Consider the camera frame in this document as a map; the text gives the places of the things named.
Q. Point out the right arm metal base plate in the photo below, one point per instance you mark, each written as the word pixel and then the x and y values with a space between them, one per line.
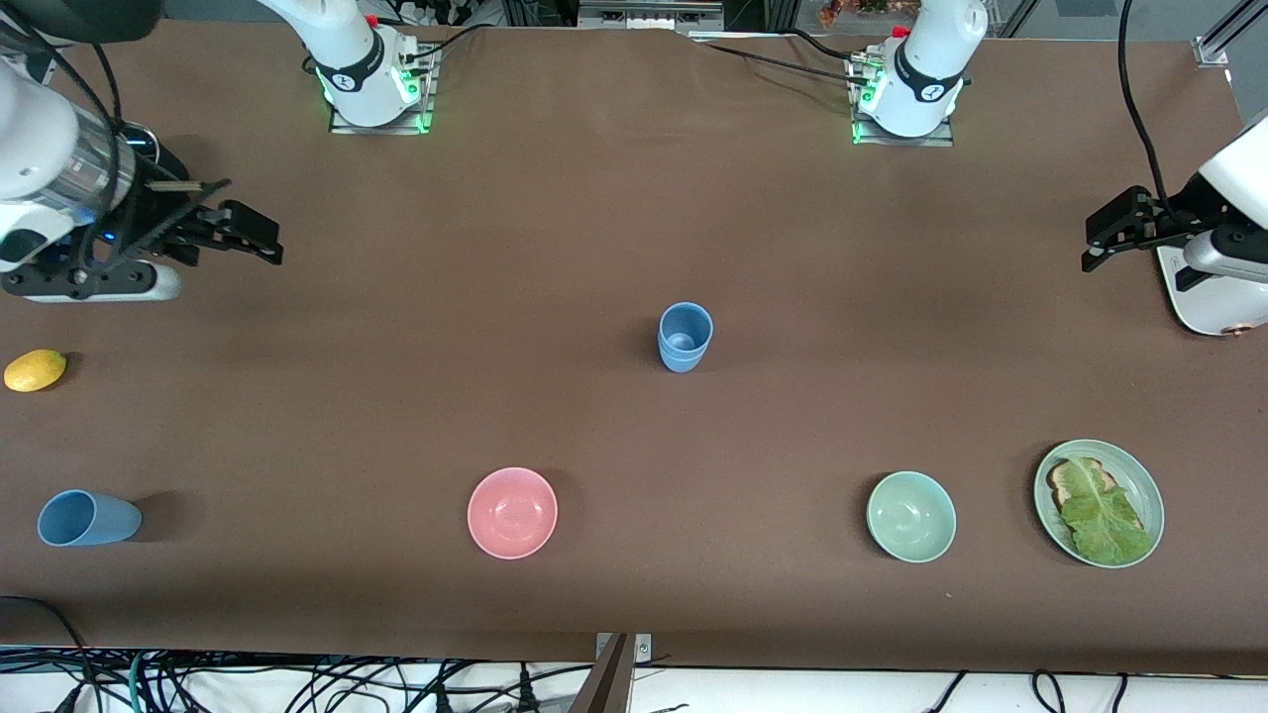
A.
pixel 381 127

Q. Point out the dark metal strut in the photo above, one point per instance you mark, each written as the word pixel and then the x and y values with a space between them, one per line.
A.
pixel 606 683

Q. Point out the orange background object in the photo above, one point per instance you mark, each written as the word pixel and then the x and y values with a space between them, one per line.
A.
pixel 842 10

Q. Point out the blue cup holding paper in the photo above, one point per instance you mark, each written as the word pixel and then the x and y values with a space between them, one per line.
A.
pixel 682 364

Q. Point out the pale green bowl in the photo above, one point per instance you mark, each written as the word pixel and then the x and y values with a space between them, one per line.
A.
pixel 911 517

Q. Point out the green lettuce leaf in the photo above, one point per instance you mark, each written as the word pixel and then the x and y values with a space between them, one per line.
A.
pixel 1105 525

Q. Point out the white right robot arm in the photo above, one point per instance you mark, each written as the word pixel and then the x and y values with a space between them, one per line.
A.
pixel 352 59

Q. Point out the white toaster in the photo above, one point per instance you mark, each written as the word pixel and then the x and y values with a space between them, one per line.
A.
pixel 1214 307

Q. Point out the small metal table bracket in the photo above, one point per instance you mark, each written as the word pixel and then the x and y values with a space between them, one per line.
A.
pixel 642 649

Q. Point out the brown table cover cloth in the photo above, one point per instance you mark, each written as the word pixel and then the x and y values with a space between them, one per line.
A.
pixel 634 248

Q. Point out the yellow lemon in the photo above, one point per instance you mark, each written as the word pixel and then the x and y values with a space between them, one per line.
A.
pixel 35 371

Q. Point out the aluminium frame beam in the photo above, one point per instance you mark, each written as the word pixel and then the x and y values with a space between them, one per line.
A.
pixel 649 15

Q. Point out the toast slice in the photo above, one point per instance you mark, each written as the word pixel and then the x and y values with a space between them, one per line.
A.
pixel 1060 485

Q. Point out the pink bowl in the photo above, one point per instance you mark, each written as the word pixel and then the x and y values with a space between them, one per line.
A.
pixel 512 513

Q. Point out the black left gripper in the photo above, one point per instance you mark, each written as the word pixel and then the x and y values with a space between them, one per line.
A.
pixel 1175 219

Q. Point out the pale green plate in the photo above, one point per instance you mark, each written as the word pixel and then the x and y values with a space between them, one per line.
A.
pixel 1139 485

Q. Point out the dark blue saucepan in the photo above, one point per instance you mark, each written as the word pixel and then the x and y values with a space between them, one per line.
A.
pixel 170 158

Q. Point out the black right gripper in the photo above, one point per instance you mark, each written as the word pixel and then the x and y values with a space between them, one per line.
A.
pixel 151 211

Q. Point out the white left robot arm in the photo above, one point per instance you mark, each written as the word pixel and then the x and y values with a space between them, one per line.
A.
pixel 926 69

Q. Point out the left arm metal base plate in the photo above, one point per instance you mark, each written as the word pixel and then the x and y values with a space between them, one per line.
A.
pixel 901 140

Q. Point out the aluminium corner profile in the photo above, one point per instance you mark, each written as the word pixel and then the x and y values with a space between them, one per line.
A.
pixel 1223 40

